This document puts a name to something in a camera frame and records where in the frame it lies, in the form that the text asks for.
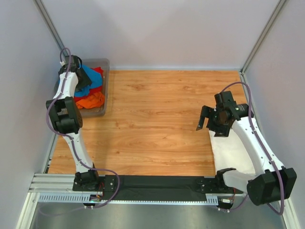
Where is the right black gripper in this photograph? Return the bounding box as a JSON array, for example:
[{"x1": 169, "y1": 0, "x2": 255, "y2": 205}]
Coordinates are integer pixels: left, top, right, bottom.
[{"x1": 196, "y1": 106, "x2": 229, "y2": 137}]

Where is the blue t shirt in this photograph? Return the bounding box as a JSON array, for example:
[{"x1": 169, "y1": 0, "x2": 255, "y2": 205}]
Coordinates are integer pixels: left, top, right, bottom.
[{"x1": 74, "y1": 65, "x2": 103, "y2": 100}]

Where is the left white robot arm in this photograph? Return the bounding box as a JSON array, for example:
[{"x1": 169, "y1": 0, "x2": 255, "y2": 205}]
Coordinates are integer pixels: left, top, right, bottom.
[{"x1": 46, "y1": 55, "x2": 100, "y2": 191}]

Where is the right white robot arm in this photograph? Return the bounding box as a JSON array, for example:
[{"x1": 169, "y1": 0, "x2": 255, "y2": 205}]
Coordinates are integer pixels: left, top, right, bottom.
[{"x1": 196, "y1": 91, "x2": 297, "y2": 206}]

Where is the red t shirt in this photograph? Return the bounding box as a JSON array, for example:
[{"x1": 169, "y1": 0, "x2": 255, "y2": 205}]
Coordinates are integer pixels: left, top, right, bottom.
[{"x1": 89, "y1": 67, "x2": 103, "y2": 95}]

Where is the orange t shirt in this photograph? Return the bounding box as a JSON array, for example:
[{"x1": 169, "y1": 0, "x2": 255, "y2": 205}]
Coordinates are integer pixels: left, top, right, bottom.
[{"x1": 76, "y1": 92, "x2": 105, "y2": 109}]

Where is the clear plastic bin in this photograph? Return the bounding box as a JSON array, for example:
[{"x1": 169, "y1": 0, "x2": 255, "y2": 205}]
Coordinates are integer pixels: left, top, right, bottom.
[{"x1": 53, "y1": 58, "x2": 110, "y2": 118}]

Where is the folded white t shirt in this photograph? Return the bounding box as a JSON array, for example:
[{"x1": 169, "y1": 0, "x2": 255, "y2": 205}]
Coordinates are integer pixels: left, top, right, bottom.
[{"x1": 210, "y1": 129, "x2": 255, "y2": 175}]

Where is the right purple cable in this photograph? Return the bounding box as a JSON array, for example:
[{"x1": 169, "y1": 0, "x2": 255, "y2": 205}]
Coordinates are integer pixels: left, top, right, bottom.
[{"x1": 216, "y1": 81, "x2": 285, "y2": 216}]

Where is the purple cable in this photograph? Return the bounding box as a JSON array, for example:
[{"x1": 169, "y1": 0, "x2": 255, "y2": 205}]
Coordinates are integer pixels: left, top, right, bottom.
[
  {"x1": 45, "y1": 47, "x2": 121, "y2": 210},
  {"x1": 216, "y1": 81, "x2": 285, "y2": 216}
]

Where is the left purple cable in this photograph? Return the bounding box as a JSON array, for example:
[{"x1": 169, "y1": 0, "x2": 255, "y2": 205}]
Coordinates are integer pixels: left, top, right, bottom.
[{"x1": 45, "y1": 47, "x2": 121, "y2": 210}]

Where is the left aluminium frame post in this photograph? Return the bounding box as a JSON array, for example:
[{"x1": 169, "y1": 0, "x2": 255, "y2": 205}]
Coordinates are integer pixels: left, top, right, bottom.
[{"x1": 33, "y1": 0, "x2": 65, "y2": 51}]

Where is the aluminium frame post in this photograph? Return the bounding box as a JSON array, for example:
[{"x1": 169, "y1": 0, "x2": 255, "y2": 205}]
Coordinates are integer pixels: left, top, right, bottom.
[
  {"x1": 240, "y1": 0, "x2": 289, "y2": 76},
  {"x1": 33, "y1": 0, "x2": 65, "y2": 51}
]

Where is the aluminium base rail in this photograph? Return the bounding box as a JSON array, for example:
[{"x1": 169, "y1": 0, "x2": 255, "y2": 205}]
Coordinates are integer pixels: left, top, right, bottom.
[{"x1": 29, "y1": 173, "x2": 79, "y2": 193}]

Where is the slotted grey cable duct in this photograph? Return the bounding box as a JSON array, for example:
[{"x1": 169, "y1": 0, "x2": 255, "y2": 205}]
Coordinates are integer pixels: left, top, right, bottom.
[{"x1": 38, "y1": 193, "x2": 102, "y2": 203}]

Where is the right aluminium frame post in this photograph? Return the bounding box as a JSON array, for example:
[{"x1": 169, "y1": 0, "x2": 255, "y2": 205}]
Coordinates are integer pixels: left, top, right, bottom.
[{"x1": 240, "y1": 0, "x2": 289, "y2": 76}]

